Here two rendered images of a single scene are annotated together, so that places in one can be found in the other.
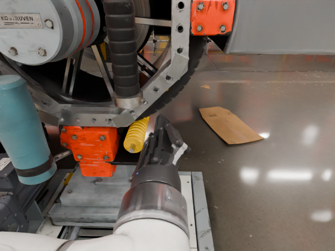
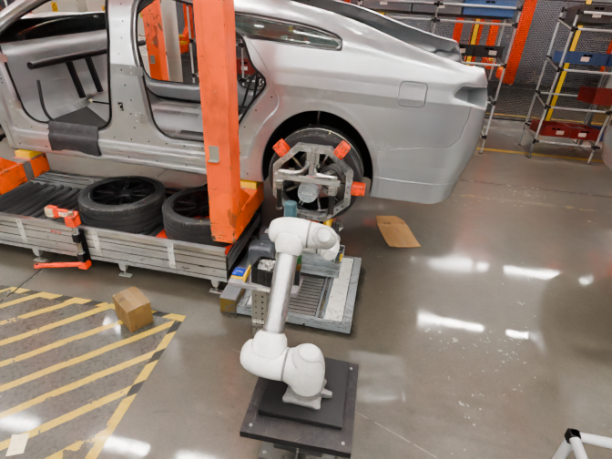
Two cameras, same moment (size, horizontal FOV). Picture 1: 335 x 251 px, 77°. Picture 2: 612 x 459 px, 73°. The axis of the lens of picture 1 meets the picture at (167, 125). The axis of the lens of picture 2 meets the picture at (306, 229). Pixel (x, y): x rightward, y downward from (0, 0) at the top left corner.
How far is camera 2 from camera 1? 2.35 m
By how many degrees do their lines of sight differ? 7
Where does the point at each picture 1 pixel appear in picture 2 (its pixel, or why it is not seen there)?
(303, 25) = (399, 190)
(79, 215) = not seen: hidden behind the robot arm
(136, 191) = not seen: hidden behind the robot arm
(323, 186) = (443, 279)
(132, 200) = not seen: hidden behind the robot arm
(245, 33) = (376, 190)
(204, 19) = (354, 191)
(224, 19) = (361, 191)
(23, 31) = (307, 195)
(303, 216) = (416, 290)
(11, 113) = (292, 212)
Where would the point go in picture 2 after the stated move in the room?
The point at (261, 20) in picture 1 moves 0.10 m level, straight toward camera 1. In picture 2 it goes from (382, 187) to (376, 191)
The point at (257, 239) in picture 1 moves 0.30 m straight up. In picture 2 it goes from (383, 293) to (389, 261)
